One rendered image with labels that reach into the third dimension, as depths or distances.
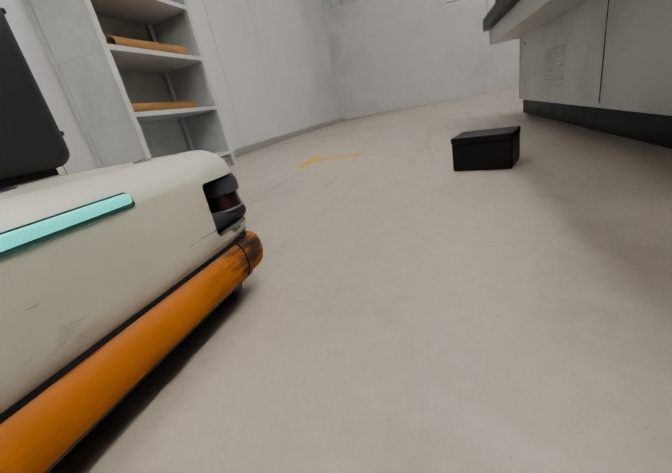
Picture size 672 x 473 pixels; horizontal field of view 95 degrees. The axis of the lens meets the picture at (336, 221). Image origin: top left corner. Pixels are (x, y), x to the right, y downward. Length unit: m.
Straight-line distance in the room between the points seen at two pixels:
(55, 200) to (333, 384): 0.35
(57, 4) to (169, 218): 2.25
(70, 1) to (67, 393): 2.32
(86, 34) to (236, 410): 2.30
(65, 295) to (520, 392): 0.45
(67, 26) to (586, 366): 2.64
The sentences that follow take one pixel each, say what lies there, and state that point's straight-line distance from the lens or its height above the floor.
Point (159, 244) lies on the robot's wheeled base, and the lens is 0.44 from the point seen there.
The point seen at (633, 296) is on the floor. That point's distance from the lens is 0.57.
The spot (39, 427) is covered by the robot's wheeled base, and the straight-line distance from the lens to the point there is 0.40.
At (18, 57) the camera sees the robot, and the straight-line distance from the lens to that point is 0.80.
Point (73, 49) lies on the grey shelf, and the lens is 2.59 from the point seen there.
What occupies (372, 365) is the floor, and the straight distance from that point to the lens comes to 0.42.
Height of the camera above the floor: 0.30
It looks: 20 degrees down
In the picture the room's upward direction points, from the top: 12 degrees counter-clockwise
